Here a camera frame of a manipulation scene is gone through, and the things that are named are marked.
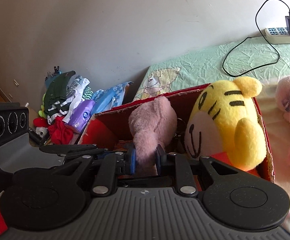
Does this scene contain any mauve teddy bear plush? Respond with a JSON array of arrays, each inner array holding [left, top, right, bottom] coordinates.
[[129, 96, 177, 176]]

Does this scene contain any yellow tiger plush toy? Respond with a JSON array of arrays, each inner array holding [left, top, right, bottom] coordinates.
[[185, 76, 266, 171]]

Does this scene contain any pile of colourful clothes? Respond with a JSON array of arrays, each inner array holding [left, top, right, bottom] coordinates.
[[29, 66, 133, 145]]

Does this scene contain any white power strip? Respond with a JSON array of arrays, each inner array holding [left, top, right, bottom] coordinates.
[[265, 27, 290, 44]]

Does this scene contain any black charger cable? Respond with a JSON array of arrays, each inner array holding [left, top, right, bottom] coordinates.
[[221, 0, 290, 78]]

